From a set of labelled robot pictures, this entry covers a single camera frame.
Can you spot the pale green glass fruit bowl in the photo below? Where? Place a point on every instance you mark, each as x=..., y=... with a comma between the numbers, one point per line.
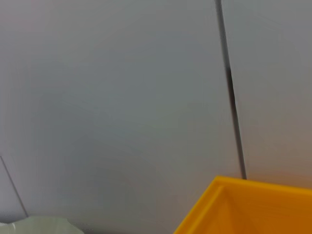
x=41, y=225

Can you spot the yellow plastic storage bin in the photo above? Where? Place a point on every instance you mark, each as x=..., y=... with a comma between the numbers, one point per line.
x=256, y=209

